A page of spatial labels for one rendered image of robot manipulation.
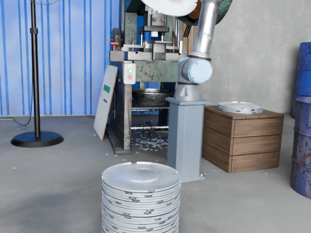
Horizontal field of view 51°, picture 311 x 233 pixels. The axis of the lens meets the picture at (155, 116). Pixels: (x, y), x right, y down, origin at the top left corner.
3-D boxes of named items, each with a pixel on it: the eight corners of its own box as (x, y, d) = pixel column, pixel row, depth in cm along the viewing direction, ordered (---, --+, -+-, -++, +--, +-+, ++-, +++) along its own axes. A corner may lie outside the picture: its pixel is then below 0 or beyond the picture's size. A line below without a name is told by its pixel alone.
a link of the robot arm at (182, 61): (195, 80, 186) (195, 57, 184) (203, 82, 173) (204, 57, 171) (174, 80, 184) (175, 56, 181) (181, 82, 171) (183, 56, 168)
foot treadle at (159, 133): (173, 142, 220) (173, 134, 219) (158, 142, 217) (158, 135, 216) (152, 123, 276) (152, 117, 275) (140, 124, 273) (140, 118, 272)
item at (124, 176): (192, 189, 110) (192, 187, 110) (107, 196, 103) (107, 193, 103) (167, 162, 138) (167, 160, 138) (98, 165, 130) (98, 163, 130)
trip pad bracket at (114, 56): (124, 78, 220) (124, 49, 217) (109, 78, 218) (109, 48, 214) (122, 78, 226) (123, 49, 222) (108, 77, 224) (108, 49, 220)
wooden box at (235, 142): (278, 167, 208) (284, 114, 202) (228, 173, 195) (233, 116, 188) (241, 150, 245) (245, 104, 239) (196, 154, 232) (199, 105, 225)
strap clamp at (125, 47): (143, 52, 243) (143, 38, 241) (121, 51, 239) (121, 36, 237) (141, 52, 249) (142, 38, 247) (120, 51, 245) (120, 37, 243)
